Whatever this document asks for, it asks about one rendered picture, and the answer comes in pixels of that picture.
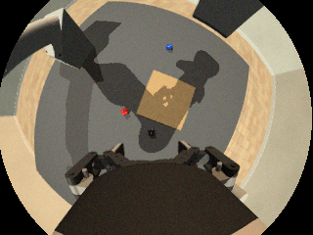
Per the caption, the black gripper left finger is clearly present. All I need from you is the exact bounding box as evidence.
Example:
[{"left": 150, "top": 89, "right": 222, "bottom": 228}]
[{"left": 65, "top": 143, "right": 138, "bottom": 200}]

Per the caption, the tan square mat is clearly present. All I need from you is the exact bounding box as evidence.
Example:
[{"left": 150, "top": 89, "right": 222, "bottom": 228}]
[{"left": 136, "top": 70, "right": 196, "bottom": 130}]

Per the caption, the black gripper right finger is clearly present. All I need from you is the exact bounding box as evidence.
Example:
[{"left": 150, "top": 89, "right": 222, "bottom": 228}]
[{"left": 166, "top": 141, "right": 240, "bottom": 191}]

